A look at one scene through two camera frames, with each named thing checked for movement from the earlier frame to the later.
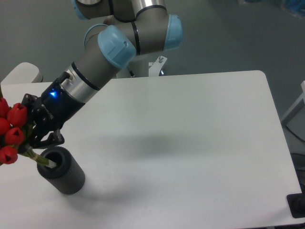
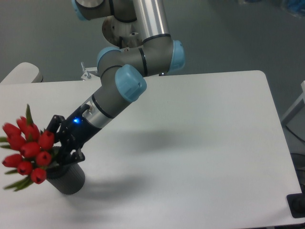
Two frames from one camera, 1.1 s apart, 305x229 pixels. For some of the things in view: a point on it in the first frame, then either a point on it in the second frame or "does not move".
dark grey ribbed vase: (67, 177) does not move
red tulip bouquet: (15, 135) → (32, 148)
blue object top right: (296, 5) does not move
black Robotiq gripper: (49, 112) → (75, 132)
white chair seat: (25, 72) does not move
